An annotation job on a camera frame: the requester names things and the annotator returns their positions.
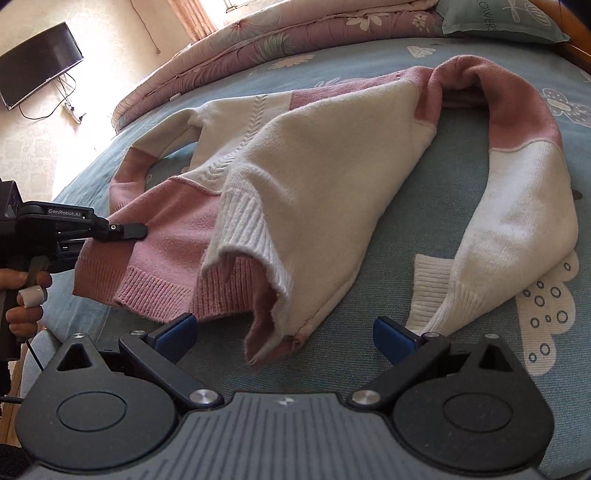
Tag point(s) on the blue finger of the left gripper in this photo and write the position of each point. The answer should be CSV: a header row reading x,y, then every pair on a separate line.
x,y
121,232

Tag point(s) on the blue-green flowers pillow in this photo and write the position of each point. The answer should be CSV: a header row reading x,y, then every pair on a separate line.
x,y
512,20

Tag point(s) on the white power strip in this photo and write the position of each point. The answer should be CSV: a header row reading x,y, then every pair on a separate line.
x,y
73,113

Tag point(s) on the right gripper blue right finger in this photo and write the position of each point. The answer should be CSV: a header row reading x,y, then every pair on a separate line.
x,y
413,360

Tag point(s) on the pink and cream knit sweater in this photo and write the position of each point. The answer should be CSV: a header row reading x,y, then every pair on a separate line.
x,y
266,204

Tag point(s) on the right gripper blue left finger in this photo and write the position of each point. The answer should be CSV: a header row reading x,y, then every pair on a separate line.
x,y
154,356

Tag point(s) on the blue floral bed sheet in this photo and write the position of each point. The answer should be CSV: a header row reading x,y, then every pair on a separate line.
x,y
428,216

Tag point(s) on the black wall television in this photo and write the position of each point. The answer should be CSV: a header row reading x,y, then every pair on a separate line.
x,y
34,63

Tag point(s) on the pink floral folded quilt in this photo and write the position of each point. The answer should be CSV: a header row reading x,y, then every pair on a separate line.
x,y
282,30

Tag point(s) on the orange wooden headboard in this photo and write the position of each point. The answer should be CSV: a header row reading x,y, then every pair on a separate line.
x,y
574,19

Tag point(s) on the pink striped curtain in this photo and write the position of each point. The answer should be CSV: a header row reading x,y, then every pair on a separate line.
x,y
193,17

